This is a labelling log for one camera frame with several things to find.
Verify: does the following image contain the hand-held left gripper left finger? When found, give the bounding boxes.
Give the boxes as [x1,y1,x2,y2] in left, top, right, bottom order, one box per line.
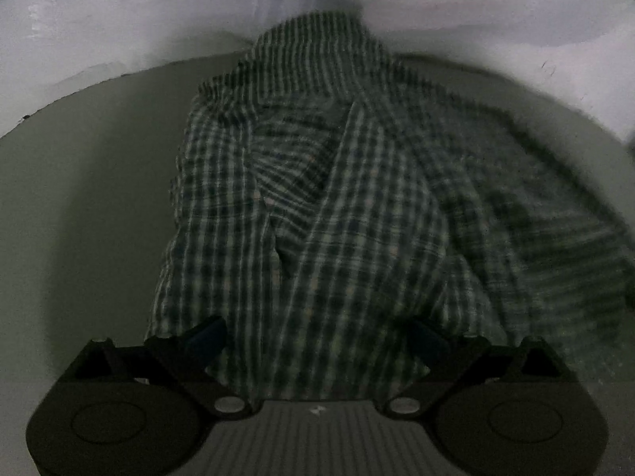
[58,315,262,420]

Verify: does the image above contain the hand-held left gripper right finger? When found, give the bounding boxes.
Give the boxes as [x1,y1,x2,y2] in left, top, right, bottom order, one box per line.
[372,317,579,420]

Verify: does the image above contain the green plaid shirt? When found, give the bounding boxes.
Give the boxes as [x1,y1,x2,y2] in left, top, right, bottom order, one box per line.
[144,10,635,403]

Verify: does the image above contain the white printed quilt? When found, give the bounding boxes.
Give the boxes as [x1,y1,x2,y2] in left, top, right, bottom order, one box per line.
[0,0,635,148]

